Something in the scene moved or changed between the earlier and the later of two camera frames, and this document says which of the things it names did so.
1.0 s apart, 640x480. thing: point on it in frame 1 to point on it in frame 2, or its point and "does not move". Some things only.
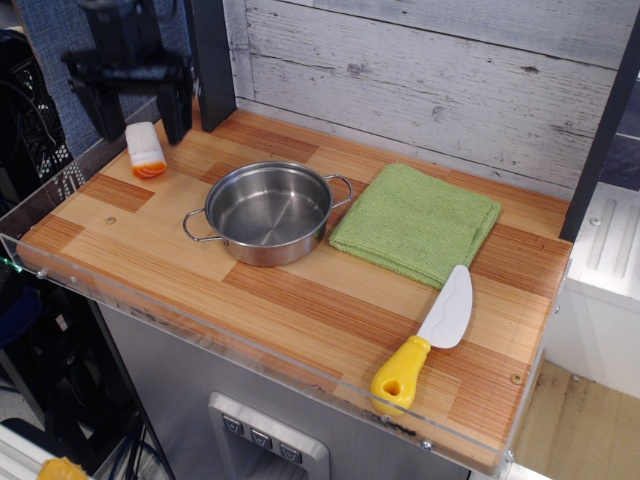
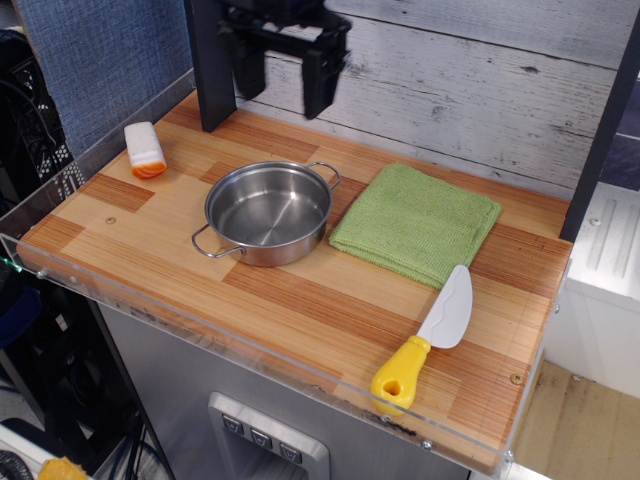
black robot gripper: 126,49 to 244,19
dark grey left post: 212,61 does not move
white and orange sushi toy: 145,150 does not move
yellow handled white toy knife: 393,386 does not move
